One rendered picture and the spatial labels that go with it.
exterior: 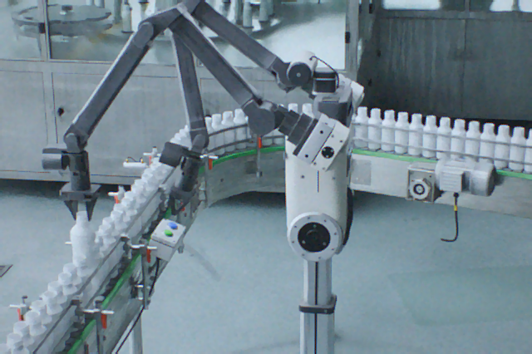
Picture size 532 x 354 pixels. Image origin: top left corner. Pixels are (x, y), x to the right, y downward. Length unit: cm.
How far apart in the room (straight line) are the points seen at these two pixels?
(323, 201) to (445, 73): 514
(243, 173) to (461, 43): 386
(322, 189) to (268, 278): 266
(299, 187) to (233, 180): 144
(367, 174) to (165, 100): 222
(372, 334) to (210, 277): 102
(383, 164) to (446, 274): 144
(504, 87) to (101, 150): 313
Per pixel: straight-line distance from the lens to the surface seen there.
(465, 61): 817
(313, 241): 317
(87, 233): 315
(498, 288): 573
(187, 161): 328
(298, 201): 313
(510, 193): 439
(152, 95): 652
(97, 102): 301
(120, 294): 337
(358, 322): 530
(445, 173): 426
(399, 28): 813
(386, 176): 454
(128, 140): 664
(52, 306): 294
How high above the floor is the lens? 240
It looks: 19 degrees down
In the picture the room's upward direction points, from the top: straight up
